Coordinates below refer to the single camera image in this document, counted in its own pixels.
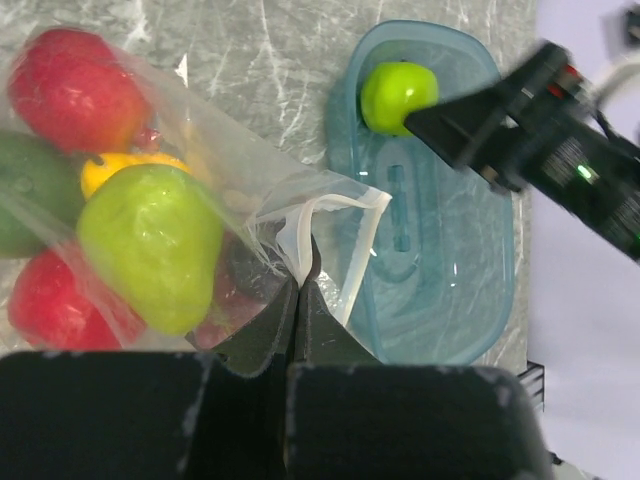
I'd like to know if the green pear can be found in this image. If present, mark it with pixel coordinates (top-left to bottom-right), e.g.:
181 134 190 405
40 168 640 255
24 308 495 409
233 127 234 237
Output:
76 164 225 336

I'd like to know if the green apple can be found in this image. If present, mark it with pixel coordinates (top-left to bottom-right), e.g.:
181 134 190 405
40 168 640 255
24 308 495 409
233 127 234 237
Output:
360 61 439 137

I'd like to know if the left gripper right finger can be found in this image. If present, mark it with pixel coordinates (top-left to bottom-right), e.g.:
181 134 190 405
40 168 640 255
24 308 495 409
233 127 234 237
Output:
294 239 379 364

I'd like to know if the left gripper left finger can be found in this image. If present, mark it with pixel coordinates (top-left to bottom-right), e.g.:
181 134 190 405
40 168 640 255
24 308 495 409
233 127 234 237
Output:
185 278 298 375

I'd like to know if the dark green avocado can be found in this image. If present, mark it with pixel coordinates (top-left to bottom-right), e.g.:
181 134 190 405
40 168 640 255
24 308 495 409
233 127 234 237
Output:
1 129 85 259

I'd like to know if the red grape bunch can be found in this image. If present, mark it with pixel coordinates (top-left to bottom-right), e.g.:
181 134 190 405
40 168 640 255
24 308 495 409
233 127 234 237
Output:
189 232 266 350

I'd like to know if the clear polka dot zip bag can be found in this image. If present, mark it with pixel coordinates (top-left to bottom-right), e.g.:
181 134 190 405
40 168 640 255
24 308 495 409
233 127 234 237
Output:
1 35 390 351

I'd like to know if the red apple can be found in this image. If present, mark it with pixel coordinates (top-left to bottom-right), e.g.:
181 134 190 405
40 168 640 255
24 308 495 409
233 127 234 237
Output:
7 249 146 350
7 27 155 153

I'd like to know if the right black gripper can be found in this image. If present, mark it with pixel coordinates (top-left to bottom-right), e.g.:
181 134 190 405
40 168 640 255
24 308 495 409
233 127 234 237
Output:
404 41 639 261

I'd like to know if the teal plastic fruit tray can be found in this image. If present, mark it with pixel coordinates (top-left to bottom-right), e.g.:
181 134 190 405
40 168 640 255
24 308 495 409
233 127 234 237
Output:
325 20 515 364

